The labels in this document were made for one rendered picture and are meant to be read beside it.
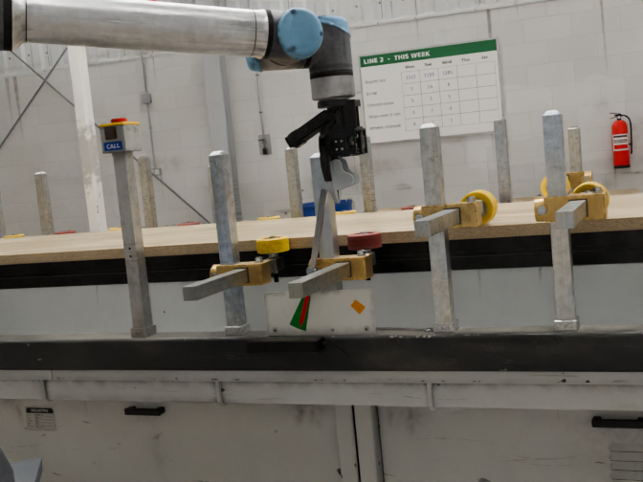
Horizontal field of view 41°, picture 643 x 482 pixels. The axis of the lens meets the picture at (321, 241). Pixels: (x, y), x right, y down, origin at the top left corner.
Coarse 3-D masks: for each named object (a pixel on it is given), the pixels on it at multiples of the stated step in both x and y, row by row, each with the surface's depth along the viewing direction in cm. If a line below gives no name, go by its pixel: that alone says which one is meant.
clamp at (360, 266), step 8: (344, 256) 191; (352, 256) 189; (360, 256) 188; (368, 256) 190; (320, 264) 191; (328, 264) 190; (352, 264) 188; (360, 264) 188; (368, 264) 190; (352, 272) 188; (360, 272) 188; (368, 272) 189
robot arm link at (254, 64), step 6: (246, 60) 175; (252, 60) 170; (258, 60) 170; (264, 60) 170; (270, 60) 167; (300, 60) 173; (306, 60) 174; (252, 66) 172; (258, 66) 171; (264, 66) 172; (270, 66) 171; (276, 66) 170; (282, 66) 169; (288, 66) 174; (294, 66) 174; (300, 66) 175; (306, 66) 176
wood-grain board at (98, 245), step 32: (256, 224) 279; (288, 224) 265; (352, 224) 241; (384, 224) 231; (512, 224) 196; (544, 224) 194; (608, 224) 189; (640, 224) 186; (0, 256) 252; (32, 256) 248; (64, 256) 244; (96, 256) 240
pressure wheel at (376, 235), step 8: (360, 232) 205; (368, 232) 205; (376, 232) 201; (352, 240) 200; (360, 240) 199; (368, 240) 199; (376, 240) 200; (352, 248) 200; (360, 248) 199; (368, 248) 199; (376, 248) 200
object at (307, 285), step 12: (372, 252) 203; (336, 264) 187; (348, 264) 188; (372, 264) 202; (312, 276) 171; (324, 276) 175; (336, 276) 181; (288, 288) 165; (300, 288) 164; (312, 288) 169
